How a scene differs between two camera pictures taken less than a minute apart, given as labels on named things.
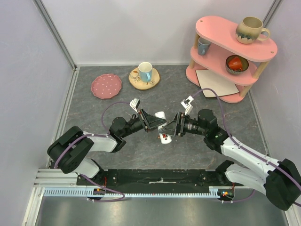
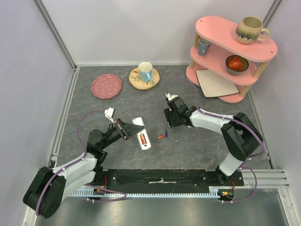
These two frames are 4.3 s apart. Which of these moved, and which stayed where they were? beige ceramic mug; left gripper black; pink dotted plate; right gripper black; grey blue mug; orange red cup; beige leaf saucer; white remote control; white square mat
Moved: white remote control; right gripper black; left gripper black
Stayed: beige leaf saucer; beige ceramic mug; grey blue mug; orange red cup; white square mat; pink dotted plate
